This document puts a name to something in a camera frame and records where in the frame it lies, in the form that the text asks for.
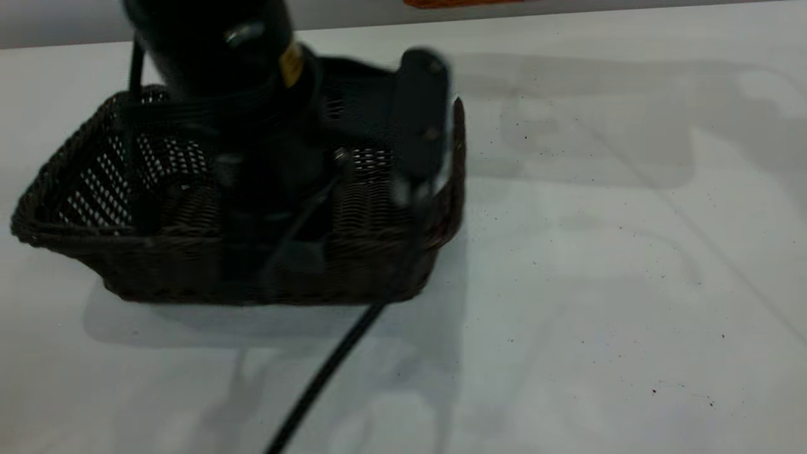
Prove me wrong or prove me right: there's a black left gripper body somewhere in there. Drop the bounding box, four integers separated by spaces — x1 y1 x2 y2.
390 47 453 209

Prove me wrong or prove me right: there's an orange wicker basket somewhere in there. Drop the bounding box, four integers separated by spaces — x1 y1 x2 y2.
403 0 527 9

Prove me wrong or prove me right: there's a black wicker basket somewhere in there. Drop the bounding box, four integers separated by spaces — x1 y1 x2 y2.
9 57 468 308

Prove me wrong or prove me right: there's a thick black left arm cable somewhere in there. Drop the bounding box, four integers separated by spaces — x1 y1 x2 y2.
262 189 429 454

